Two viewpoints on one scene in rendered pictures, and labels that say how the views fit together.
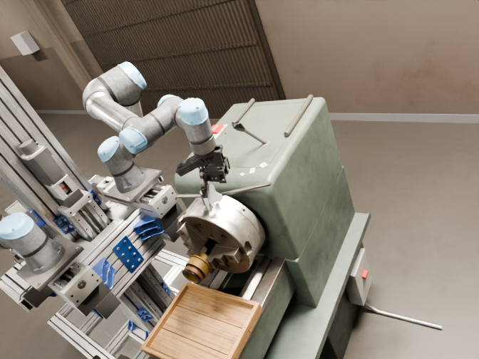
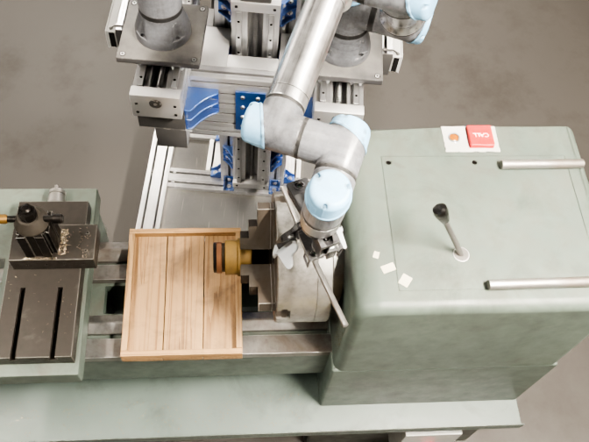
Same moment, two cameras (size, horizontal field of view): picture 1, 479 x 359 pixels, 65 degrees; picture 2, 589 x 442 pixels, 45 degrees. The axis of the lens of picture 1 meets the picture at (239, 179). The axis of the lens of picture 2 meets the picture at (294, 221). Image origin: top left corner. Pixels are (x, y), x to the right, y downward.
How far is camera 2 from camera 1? 80 cm
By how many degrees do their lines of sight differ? 35
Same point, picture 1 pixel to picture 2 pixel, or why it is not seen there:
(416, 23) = not seen: outside the picture
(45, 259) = (152, 37)
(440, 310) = not seen: outside the picture
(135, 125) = (271, 119)
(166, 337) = (157, 252)
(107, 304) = (171, 137)
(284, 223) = (351, 344)
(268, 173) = (386, 299)
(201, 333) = (178, 295)
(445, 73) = not seen: outside the picture
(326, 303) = (332, 417)
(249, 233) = (300, 308)
